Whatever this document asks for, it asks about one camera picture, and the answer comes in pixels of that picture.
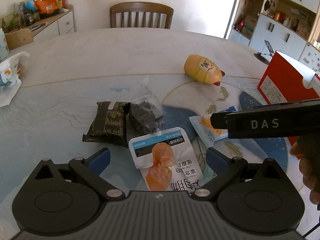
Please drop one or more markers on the white side cabinet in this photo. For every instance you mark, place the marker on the white side cabinet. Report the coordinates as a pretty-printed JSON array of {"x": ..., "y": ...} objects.
[{"x": 45, "y": 29}]

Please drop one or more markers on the phone stand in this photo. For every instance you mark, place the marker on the phone stand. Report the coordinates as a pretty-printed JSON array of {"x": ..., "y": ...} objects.
[{"x": 268, "y": 51}]

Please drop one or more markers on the black snack packet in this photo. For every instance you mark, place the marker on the black snack packet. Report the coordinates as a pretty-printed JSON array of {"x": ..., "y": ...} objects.
[{"x": 109, "y": 125}]

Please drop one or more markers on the far wooden chair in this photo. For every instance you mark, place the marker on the far wooden chair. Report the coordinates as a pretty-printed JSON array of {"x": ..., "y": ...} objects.
[{"x": 141, "y": 15}]

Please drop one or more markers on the white wall cabinets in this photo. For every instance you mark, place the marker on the white wall cabinets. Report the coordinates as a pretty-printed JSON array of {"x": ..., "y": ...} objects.
[{"x": 291, "y": 26}]

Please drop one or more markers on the blue white snack packet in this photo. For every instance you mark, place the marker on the blue white snack packet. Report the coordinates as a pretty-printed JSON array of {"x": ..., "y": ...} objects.
[{"x": 207, "y": 133}]

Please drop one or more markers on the person right hand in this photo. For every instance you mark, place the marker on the person right hand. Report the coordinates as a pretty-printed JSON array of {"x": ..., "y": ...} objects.
[{"x": 305, "y": 167}]

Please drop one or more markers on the yellow pig toy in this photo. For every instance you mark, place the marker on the yellow pig toy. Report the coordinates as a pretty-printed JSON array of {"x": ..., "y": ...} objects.
[{"x": 202, "y": 70}]

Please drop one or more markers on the crumpled white tissue pack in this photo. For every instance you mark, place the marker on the crumpled white tissue pack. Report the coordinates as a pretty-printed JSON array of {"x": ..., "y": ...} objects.
[{"x": 10, "y": 81}]

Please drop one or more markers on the red cardboard box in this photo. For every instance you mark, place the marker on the red cardboard box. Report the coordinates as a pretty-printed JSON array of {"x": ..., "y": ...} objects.
[{"x": 288, "y": 80}]

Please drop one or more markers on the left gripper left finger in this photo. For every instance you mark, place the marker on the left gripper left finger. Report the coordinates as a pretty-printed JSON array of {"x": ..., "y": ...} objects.
[{"x": 89, "y": 171}]

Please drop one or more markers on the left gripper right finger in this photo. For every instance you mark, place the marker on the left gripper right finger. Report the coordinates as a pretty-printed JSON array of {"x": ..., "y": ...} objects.
[{"x": 226, "y": 170}]

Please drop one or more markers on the chicken breast snack packet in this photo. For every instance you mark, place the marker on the chicken breast snack packet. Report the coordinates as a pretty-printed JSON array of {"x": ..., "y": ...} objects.
[{"x": 167, "y": 161}]

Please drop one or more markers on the clear bag dark contents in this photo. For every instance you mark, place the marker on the clear bag dark contents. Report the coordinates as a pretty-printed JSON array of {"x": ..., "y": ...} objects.
[{"x": 146, "y": 113}]

